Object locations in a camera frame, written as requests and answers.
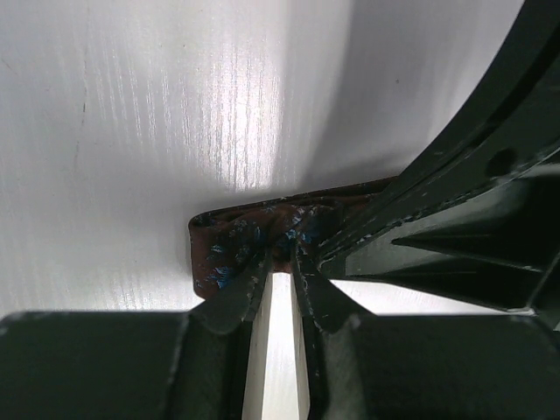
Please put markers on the brown blue-flowered tie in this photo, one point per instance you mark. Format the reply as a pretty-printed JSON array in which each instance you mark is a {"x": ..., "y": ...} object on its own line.
[{"x": 224, "y": 241}]

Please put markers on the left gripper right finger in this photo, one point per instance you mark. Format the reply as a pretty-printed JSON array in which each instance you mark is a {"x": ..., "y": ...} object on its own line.
[{"x": 359, "y": 365}]

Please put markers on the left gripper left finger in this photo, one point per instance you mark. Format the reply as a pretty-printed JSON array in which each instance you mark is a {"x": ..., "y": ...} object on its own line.
[{"x": 206, "y": 363}]

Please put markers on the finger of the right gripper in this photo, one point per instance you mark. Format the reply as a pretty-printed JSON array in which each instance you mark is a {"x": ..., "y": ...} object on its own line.
[{"x": 476, "y": 216}]

